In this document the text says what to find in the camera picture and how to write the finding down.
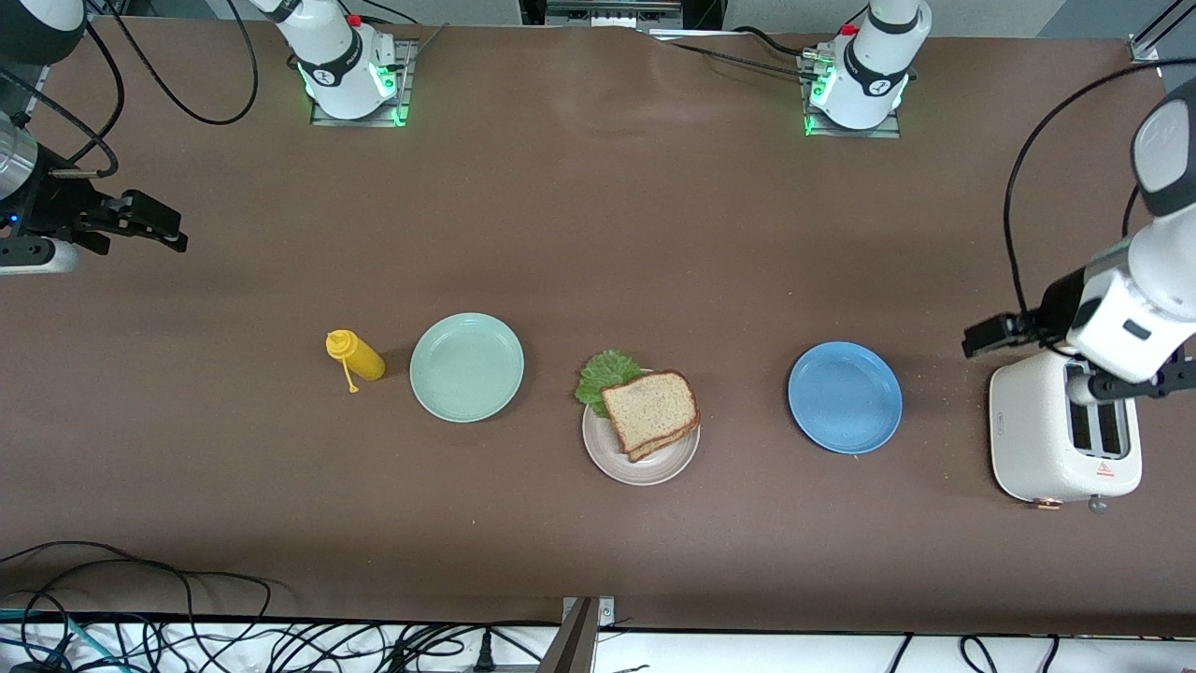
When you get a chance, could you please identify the yellow squeeze bottle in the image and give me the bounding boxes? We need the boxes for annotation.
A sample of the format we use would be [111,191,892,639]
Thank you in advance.
[325,330,386,394]

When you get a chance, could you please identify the brown bread slice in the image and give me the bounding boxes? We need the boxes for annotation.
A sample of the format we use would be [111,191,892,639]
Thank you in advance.
[600,370,700,454]
[628,422,700,464]

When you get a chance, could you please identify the green lettuce leaf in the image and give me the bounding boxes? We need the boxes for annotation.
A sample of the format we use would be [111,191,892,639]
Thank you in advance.
[575,350,646,419]

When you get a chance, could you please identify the blue plate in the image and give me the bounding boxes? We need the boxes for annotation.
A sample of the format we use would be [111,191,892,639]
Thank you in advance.
[788,341,904,456]

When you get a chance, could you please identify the mint green plate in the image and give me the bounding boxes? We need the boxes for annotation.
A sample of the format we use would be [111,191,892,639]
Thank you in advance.
[410,313,525,423]

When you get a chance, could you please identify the beige plate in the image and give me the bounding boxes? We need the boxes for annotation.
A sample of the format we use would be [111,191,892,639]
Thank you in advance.
[581,369,701,487]

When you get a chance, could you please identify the white toaster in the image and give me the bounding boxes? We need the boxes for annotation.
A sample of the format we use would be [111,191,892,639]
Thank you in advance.
[989,347,1144,513]

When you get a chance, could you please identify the aluminium corner profile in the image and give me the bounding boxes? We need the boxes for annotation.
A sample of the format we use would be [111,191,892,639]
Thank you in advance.
[1129,0,1196,64]

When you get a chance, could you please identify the brown table cover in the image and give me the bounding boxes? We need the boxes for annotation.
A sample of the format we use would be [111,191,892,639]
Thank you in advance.
[0,17,1196,637]

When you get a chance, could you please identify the black and silver equipment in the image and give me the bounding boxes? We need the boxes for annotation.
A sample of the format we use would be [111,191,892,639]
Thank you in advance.
[519,0,725,34]

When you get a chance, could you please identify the black looped cable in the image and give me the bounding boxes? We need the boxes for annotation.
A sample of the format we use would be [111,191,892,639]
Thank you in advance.
[0,19,127,179]

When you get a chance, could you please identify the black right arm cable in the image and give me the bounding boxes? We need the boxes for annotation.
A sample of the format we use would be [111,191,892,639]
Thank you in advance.
[98,0,258,125]

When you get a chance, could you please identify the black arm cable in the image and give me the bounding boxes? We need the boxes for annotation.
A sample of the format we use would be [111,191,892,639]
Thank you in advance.
[98,0,258,125]
[1004,58,1196,347]

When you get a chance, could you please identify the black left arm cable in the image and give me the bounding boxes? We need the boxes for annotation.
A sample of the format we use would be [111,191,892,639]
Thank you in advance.
[1004,58,1196,347]

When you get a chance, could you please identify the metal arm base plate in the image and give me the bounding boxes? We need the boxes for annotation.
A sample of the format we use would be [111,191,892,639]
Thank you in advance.
[310,39,414,128]
[799,51,903,139]

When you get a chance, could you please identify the black cable loop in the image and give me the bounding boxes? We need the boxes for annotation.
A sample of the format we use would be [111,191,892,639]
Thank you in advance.
[0,540,274,623]

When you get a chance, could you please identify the black base cable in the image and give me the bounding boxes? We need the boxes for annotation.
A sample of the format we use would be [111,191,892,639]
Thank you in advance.
[654,26,823,83]

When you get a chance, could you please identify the teal cable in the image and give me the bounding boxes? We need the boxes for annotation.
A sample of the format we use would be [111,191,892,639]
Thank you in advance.
[0,608,104,672]

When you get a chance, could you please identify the tangled black cables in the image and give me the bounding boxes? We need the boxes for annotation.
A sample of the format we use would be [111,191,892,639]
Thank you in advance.
[0,612,562,673]

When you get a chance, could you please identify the grey metal bracket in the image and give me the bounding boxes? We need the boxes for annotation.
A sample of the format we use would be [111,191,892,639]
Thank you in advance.
[537,596,618,673]

